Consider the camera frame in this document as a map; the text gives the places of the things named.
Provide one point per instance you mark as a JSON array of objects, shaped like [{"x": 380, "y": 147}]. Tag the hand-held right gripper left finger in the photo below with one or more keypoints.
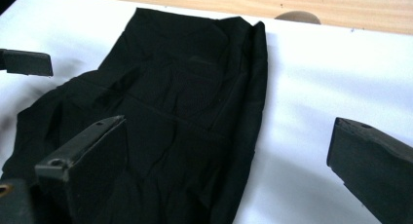
[{"x": 87, "y": 172}]

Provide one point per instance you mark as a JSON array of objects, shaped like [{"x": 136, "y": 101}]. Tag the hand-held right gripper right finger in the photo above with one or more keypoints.
[{"x": 373, "y": 165}]

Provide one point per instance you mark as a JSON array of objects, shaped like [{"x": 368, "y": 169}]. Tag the black pants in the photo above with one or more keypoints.
[{"x": 168, "y": 104}]

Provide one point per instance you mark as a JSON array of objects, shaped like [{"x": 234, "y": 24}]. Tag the white foam board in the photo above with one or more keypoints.
[{"x": 324, "y": 81}]

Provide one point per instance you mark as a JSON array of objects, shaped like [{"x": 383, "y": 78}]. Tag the round table grommet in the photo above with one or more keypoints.
[{"x": 297, "y": 18}]

